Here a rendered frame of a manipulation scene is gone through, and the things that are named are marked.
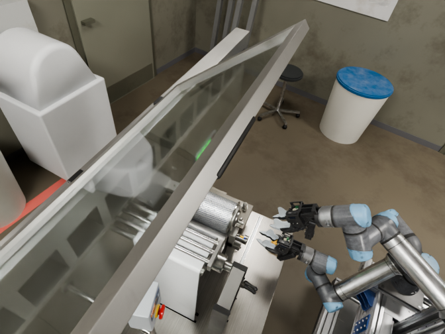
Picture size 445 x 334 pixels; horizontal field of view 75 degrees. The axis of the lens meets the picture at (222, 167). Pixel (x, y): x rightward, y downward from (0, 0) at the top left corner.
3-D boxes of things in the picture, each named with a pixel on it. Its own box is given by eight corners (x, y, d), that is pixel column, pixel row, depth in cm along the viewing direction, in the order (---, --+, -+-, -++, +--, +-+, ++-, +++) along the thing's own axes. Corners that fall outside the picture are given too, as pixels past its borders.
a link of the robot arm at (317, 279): (311, 292, 137) (320, 283, 129) (300, 270, 144) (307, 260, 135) (326, 287, 139) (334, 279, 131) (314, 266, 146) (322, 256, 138)
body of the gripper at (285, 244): (281, 230, 134) (306, 240, 132) (277, 238, 140) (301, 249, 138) (277, 243, 129) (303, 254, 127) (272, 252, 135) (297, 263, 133)
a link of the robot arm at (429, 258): (413, 288, 147) (430, 278, 137) (395, 264, 155) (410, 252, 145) (430, 282, 150) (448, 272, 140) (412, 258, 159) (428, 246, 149)
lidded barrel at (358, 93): (367, 128, 387) (398, 79, 333) (356, 154, 350) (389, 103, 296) (323, 110, 406) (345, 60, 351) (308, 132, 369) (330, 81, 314)
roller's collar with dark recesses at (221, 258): (219, 276, 102) (221, 268, 97) (204, 268, 103) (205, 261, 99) (226, 260, 106) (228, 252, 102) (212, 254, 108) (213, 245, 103)
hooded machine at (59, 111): (87, 125, 336) (51, 9, 243) (124, 147, 319) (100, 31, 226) (28, 162, 292) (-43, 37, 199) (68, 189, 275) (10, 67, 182)
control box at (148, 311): (159, 333, 62) (157, 320, 54) (129, 327, 62) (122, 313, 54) (168, 299, 66) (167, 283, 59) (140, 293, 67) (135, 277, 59)
